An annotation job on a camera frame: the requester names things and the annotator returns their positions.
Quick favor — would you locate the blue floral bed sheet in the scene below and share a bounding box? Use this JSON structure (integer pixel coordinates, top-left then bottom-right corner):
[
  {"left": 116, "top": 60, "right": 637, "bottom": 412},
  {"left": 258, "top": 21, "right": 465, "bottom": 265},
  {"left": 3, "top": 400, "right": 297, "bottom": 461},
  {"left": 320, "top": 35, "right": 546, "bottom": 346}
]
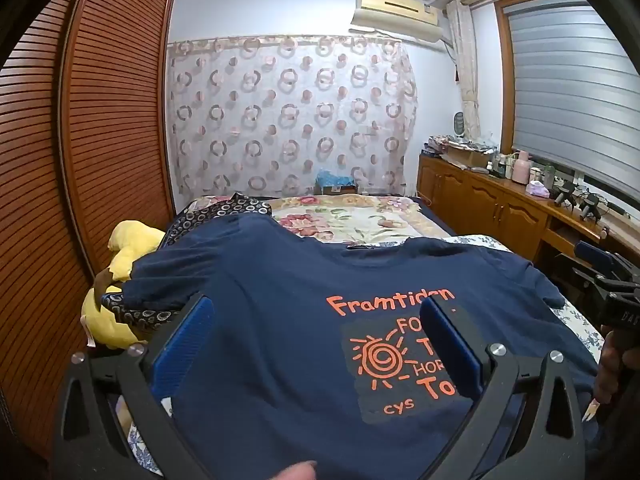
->
[{"left": 112, "top": 234, "right": 606, "bottom": 480}]

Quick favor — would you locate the navy bed sheet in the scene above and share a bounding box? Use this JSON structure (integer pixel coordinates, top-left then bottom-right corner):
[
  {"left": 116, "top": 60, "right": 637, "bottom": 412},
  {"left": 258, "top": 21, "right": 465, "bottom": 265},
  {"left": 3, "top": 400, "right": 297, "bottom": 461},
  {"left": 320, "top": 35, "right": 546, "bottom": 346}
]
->
[{"left": 409, "top": 196, "right": 457, "bottom": 237}]

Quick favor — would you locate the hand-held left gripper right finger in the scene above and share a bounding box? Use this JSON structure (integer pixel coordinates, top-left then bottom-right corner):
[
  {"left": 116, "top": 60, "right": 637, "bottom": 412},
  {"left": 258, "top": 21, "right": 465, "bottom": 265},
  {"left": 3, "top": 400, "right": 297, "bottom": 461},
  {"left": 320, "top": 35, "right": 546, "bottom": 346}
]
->
[{"left": 419, "top": 296, "right": 588, "bottom": 480}]

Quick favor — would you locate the circle-print sheer curtain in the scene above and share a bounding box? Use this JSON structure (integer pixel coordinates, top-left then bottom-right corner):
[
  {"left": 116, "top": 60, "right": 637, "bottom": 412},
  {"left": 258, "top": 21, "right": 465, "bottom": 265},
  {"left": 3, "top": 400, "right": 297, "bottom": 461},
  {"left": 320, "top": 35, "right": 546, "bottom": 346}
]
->
[{"left": 167, "top": 35, "right": 418, "bottom": 198}]

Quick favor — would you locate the grey window blind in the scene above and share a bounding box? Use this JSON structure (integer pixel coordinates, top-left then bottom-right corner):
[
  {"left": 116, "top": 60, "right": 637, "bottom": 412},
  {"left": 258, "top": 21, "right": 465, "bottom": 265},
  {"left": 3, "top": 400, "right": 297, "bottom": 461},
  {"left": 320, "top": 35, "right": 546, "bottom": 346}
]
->
[{"left": 507, "top": 0, "right": 640, "bottom": 186}]

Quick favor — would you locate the beige air conditioner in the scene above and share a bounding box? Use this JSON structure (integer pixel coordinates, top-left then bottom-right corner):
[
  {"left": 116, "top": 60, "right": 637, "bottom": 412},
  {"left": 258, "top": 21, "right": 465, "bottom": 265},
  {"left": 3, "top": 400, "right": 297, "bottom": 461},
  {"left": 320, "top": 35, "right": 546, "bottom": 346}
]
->
[{"left": 350, "top": 0, "right": 446, "bottom": 43}]

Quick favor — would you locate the floral blanket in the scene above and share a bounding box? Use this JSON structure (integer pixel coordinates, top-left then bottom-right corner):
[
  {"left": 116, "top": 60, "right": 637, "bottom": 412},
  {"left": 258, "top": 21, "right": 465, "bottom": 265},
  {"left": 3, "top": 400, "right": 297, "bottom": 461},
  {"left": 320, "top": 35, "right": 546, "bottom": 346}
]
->
[{"left": 187, "top": 195, "right": 453, "bottom": 251}]

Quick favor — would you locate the black handheld device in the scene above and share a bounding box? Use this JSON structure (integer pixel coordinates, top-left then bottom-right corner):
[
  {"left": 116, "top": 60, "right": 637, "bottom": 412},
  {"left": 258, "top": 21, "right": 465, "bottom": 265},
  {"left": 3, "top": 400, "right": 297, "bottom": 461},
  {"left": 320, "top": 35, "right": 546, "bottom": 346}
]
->
[
  {"left": 577, "top": 192, "right": 601, "bottom": 218},
  {"left": 551, "top": 183, "right": 576, "bottom": 208}
]

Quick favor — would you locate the yellow plush toy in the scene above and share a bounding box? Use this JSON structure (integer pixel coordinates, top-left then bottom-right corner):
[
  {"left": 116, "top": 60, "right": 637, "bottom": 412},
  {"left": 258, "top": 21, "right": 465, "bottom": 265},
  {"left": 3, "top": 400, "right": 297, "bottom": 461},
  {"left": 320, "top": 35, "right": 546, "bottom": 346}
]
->
[{"left": 80, "top": 220, "right": 168, "bottom": 351}]

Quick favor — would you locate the navy printed t-shirt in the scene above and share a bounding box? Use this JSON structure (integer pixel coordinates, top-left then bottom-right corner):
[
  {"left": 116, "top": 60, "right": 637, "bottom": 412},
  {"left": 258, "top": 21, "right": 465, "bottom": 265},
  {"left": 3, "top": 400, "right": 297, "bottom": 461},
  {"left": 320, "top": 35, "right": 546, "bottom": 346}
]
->
[{"left": 120, "top": 214, "right": 601, "bottom": 480}]

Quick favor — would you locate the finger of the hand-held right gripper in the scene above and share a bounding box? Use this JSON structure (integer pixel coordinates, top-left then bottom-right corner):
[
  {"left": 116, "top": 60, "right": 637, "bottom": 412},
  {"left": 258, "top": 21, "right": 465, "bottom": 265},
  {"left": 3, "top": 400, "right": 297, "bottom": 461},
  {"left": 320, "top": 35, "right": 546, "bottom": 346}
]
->
[
  {"left": 572, "top": 266, "right": 616, "bottom": 301},
  {"left": 573, "top": 241, "right": 628, "bottom": 273}
]

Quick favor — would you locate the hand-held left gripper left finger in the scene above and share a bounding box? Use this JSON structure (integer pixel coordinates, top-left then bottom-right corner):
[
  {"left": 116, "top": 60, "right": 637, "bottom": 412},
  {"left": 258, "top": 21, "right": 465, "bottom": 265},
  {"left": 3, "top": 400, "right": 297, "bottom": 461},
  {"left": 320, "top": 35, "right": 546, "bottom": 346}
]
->
[{"left": 52, "top": 292, "right": 216, "bottom": 480}]

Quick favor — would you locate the wooden slatted wardrobe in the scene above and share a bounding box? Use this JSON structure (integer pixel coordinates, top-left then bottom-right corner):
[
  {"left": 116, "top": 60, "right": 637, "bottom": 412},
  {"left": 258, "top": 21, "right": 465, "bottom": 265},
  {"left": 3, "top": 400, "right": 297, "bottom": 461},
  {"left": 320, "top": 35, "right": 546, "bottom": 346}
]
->
[{"left": 0, "top": 0, "right": 178, "bottom": 461}]

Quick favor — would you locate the cardboard box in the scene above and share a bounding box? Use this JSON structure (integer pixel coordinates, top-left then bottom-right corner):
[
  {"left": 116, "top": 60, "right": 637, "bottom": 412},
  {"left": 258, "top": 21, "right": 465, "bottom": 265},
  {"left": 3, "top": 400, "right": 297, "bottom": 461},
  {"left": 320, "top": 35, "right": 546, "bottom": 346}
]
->
[{"left": 445, "top": 144, "right": 493, "bottom": 168}]

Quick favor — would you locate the floral window curtain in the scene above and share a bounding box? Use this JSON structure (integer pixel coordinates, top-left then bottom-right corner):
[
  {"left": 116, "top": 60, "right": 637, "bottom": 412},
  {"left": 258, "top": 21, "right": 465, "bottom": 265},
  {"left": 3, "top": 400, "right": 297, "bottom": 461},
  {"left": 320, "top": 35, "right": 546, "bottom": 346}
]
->
[{"left": 446, "top": 0, "right": 482, "bottom": 141}]

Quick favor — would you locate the person's right hand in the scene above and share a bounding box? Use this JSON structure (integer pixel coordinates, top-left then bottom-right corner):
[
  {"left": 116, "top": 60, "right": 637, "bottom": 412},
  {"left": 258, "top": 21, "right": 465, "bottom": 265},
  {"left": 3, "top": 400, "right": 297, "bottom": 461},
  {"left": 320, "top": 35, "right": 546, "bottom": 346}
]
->
[{"left": 594, "top": 331, "right": 632, "bottom": 407}]

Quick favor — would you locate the pink thermos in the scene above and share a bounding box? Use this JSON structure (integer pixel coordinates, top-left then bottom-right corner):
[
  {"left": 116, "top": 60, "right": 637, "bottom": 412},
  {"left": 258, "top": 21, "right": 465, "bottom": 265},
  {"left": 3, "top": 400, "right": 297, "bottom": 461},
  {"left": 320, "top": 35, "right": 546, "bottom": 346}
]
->
[{"left": 512, "top": 150, "right": 532, "bottom": 183}]

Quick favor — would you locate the blue plastic bag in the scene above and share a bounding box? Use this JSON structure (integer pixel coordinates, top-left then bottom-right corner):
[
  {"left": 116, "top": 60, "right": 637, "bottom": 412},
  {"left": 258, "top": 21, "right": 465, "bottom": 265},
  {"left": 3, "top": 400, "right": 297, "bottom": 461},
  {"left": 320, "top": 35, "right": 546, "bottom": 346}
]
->
[{"left": 315, "top": 170, "right": 357, "bottom": 188}]

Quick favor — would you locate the dark circle-patterned cloth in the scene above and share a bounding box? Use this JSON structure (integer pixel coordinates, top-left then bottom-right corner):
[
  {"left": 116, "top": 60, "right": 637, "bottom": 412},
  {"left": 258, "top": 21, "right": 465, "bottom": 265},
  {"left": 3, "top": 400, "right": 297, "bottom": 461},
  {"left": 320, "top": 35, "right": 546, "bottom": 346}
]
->
[{"left": 100, "top": 194, "right": 273, "bottom": 333}]

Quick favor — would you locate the wooden cabinet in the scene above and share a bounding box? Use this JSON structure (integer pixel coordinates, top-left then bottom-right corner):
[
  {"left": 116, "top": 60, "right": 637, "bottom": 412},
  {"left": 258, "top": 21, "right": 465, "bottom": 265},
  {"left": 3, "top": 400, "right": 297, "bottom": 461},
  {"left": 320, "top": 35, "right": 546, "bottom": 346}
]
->
[{"left": 416, "top": 154, "right": 640, "bottom": 281}]

